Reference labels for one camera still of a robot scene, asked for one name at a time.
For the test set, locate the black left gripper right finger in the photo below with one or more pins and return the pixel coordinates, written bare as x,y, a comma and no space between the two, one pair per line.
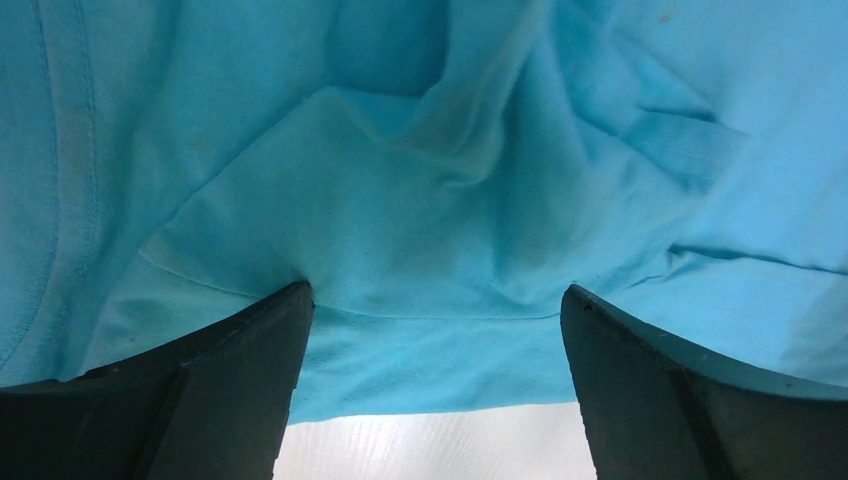
657,406

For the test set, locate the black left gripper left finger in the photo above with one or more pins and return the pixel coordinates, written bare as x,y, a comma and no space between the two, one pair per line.
213,404

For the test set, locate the turquoise t-shirt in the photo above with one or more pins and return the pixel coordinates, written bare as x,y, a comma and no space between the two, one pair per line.
439,171

